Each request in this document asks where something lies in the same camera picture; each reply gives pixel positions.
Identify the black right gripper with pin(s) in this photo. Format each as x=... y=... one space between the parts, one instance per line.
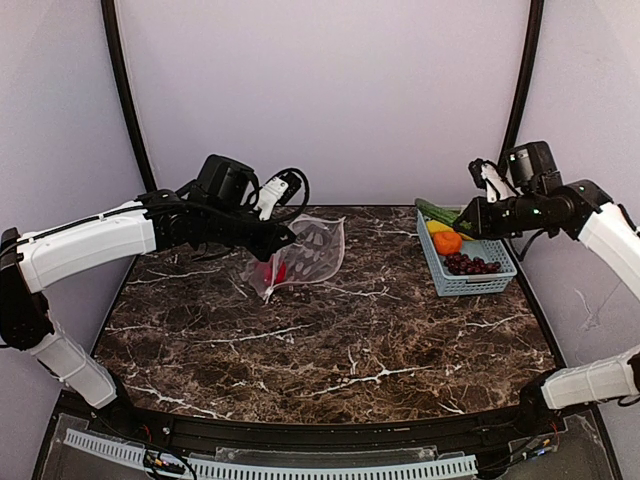
x=485 y=218

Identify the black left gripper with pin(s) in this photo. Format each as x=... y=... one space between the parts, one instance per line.
x=254 y=232

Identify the green cucumber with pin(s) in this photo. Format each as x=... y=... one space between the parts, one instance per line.
x=435 y=212

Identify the dark purple grapes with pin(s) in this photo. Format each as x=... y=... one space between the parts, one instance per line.
x=462 y=264

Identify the red apple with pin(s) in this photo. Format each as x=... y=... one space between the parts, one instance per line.
x=269 y=273

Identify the white zipper slider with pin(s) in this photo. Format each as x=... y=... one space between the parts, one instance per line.
x=268 y=294

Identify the clear zip top bag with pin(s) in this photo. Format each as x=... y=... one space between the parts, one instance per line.
x=316 y=255

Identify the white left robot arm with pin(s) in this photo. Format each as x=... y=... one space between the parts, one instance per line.
x=55 y=283

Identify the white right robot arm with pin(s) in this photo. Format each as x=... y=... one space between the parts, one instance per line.
x=589 y=216

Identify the orange fruit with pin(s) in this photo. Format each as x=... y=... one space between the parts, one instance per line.
x=447 y=242

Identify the light blue perforated basket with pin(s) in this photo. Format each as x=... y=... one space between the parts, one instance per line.
x=447 y=285

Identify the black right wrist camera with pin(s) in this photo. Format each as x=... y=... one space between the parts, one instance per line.
x=486 y=176

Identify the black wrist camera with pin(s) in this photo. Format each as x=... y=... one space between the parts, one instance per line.
x=486 y=176
x=279 y=190

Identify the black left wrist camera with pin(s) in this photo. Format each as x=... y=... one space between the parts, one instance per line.
x=279 y=190

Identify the black frame post left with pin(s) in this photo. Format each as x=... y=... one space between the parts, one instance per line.
x=125 y=95

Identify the black frame post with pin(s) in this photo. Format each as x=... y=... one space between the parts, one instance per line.
x=125 y=95
x=525 y=73

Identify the black frame post right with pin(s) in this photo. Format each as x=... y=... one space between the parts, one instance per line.
x=525 y=73

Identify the black front rail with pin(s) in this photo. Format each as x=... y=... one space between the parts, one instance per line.
x=487 y=434

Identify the light blue cable duct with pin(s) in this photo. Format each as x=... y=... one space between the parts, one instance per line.
x=230 y=463

